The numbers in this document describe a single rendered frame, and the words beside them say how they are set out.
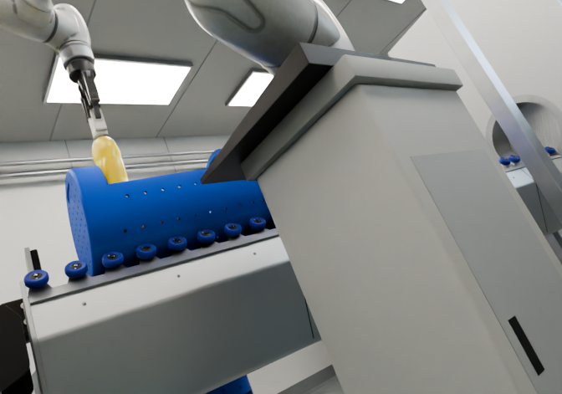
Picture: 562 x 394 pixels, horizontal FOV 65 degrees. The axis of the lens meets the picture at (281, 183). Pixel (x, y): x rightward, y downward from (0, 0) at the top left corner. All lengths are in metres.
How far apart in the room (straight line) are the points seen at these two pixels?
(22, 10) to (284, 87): 0.87
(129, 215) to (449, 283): 0.72
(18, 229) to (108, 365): 3.84
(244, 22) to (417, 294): 0.47
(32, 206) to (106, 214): 3.85
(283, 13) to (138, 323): 0.67
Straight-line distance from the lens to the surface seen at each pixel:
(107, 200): 1.07
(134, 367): 1.01
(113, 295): 1.01
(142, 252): 1.06
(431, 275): 0.63
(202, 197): 1.12
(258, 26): 0.74
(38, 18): 1.41
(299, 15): 0.79
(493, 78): 1.78
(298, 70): 0.67
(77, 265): 1.04
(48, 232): 4.79
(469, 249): 0.65
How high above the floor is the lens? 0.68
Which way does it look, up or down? 18 degrees up
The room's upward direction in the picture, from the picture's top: 23 degrees counter-clockwise
